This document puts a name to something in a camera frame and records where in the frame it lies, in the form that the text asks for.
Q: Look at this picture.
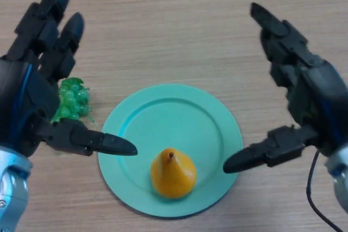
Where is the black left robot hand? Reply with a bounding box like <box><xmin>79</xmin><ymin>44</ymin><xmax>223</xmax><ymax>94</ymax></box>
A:
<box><xmin>0</xmin><ymin>0</ymin><xmax>138</xmax><ymax>159</ymax></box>

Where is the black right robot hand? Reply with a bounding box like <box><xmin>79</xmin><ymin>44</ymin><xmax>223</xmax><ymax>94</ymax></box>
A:
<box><xmin>222</xmin><ymin>2</ymin><xmax>348</xmax><ymax>174</ymax></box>

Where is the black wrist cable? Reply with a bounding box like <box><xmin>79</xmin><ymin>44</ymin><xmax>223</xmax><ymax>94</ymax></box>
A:
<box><xmin>306</xmin><ymin>150</ymin><xmax>345</xmax><ymax>232</ymax></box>

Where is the green grape bunch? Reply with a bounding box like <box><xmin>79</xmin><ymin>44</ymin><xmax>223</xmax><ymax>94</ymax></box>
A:
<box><xmin>50</xmin><ymin>77</ymin><xmax>97</xmax><ymax>126</ymax></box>

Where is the green round plate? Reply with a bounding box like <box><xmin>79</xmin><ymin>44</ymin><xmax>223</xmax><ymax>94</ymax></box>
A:
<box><xmin>97</xmin><ymin>84</ymin><xmax>243</xmax><ymax>218</ymax></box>

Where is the yellow pear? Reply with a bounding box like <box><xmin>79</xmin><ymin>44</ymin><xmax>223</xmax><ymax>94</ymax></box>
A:
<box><xmin>150</xmin><ymin>147</ymin><xmax>197</xmax><ymax>199</ymax></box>

